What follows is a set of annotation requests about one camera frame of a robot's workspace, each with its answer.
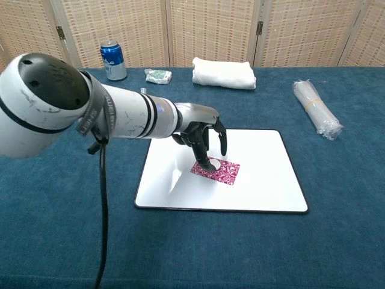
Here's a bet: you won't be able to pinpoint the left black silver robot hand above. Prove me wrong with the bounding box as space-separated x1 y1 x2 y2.
171 102 228 173

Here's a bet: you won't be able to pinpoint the pink patterned rectangular packet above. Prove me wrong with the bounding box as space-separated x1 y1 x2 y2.
190 156 241 186

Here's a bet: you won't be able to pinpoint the white rectangular board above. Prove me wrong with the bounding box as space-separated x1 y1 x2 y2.
134 129 310 215

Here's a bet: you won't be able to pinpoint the folded white towel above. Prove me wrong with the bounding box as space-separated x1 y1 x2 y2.
191 57 257 90

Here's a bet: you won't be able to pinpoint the green white tissue packet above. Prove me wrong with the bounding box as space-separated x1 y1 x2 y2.
144 68 174 85

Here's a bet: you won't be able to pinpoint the bamboo folding screen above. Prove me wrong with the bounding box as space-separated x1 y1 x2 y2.
0 0 385 75

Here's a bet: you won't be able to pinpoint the blue soda can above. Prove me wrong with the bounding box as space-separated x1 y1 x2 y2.
100 40 128 81

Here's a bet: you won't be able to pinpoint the rolled clear plastic bags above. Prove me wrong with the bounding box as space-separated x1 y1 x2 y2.
292 79 344 141

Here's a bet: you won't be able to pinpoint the dark blue tablecloth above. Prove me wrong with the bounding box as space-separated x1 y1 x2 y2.
0 66 385 289

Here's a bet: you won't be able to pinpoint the grey velcro strap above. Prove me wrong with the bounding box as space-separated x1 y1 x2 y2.
75 76 112 142

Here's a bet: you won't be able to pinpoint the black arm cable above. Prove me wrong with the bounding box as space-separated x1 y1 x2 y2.
87 132 109 289

